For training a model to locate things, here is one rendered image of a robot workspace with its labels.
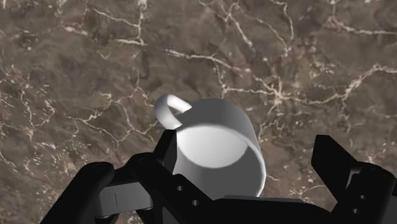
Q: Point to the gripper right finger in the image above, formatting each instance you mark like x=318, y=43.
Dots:
x=359, y=183

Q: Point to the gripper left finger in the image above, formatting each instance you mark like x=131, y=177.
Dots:
x=149, y=180

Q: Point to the white mug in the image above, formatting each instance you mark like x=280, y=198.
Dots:
x=214, y=149

